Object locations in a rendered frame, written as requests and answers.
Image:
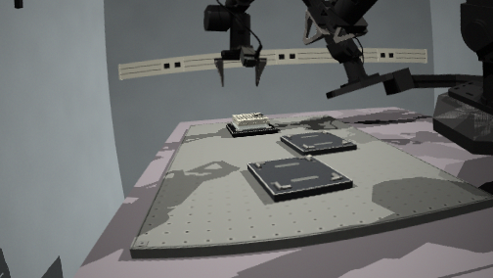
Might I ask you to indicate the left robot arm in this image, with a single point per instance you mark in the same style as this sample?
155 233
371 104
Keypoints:
477 32

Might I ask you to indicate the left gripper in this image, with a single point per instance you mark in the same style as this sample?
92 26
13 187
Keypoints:
344 14

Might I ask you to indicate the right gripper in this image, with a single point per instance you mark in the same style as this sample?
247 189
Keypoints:
241 41

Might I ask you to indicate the white well plate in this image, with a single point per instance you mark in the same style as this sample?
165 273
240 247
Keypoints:
250 119

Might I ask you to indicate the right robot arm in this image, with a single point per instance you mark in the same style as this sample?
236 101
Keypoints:
216 18

